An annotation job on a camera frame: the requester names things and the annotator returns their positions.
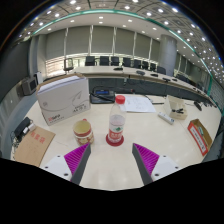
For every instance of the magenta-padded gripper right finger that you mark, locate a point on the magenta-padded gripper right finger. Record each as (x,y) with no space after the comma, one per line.
(146,159)

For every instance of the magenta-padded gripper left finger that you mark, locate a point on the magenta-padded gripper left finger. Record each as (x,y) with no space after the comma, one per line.
(77,159)

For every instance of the clear red-capped water bottle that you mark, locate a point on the clear red-capped water bottle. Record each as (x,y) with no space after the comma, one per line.
(116,128)

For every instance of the yellow and red mug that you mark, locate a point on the yellow and red mug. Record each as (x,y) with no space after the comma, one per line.
(83,131)

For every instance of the brown paper envelope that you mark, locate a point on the brown paper envelope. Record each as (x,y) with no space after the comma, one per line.
(33,146)

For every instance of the white paper sheets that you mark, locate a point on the white paper sheets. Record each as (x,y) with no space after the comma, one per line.
(138,104)

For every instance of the red open cardboard box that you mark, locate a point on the red open cardboard box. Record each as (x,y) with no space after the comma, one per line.
(200,136)

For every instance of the white cardboard paper box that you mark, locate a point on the white cardboard paper box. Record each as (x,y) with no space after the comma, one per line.
(63,101)

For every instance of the small beige open box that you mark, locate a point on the small beige open box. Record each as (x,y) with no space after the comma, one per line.
(176,108)

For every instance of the black power adapter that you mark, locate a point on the black power adapter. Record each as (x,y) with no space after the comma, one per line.
(21,127)

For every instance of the black desk phone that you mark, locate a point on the black desk phone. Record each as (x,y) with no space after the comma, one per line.
(101,95)

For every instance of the grey tube monitor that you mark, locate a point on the grey tube monitor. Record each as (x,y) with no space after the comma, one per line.
(28,86)

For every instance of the long curved conference desk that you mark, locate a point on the long curved conference desk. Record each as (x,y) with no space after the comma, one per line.
(100,70)

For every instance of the black office chairs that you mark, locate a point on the black office chairs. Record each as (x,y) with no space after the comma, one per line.
(104,60)

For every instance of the ceiling lights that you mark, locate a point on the ceiling lights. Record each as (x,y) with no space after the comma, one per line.
(77,8)

